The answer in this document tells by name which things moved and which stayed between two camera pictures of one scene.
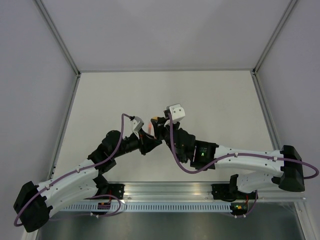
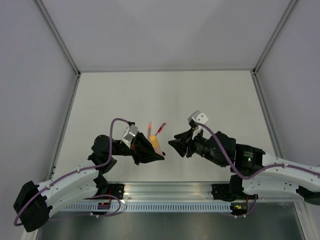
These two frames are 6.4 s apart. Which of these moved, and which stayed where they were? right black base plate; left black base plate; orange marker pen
Moved: orange marker pen
Stayed: left black base plate; right black base plate
